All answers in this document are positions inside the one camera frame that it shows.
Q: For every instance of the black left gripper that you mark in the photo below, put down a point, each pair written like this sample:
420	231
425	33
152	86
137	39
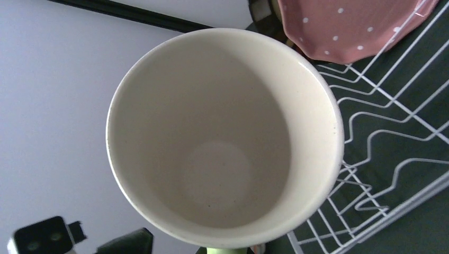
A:
136	242

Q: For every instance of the green ceramic mug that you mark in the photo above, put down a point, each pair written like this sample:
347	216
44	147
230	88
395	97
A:
224	138

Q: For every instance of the white wire dish rack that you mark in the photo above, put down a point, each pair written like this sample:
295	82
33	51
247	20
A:
392	190

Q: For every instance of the pink polka dot plate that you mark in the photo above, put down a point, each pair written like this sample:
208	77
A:
344	32

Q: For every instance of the black left frame post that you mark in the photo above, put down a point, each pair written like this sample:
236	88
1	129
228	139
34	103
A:
131	13

